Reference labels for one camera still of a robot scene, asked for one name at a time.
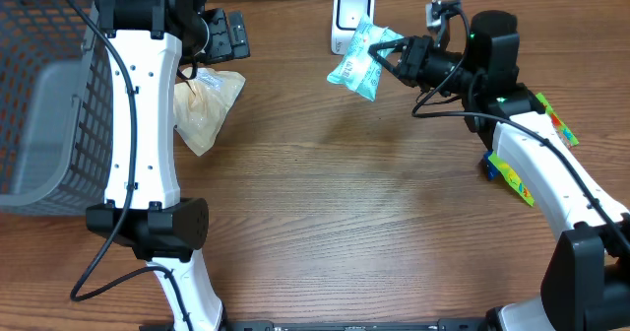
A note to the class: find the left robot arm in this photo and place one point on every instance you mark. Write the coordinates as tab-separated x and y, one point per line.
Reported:
148	41

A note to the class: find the grey plastic shopping basket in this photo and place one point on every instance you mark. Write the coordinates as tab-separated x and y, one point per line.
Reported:
56	109

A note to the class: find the green candy bag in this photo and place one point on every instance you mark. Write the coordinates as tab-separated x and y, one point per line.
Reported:
510	176

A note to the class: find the beige snack bag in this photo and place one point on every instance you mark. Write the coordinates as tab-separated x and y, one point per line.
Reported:
201	106

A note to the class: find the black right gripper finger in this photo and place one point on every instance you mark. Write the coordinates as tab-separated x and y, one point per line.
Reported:
396	45
386	65

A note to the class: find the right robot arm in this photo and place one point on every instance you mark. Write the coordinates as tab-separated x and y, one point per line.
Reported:
586	283

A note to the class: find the blue oreo packet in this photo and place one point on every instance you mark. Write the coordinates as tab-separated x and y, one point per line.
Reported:
490	168

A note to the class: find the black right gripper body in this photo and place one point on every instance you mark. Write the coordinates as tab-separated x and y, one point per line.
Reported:
414	57

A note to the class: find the teal snack packet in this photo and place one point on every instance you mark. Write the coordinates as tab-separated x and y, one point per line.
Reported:
358	71

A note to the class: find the white barcode scanner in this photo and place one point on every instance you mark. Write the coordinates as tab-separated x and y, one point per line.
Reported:
345	19

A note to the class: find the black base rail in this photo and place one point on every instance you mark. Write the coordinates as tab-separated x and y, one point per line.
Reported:
445	324

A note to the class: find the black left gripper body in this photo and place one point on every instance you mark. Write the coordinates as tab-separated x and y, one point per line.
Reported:
219	47

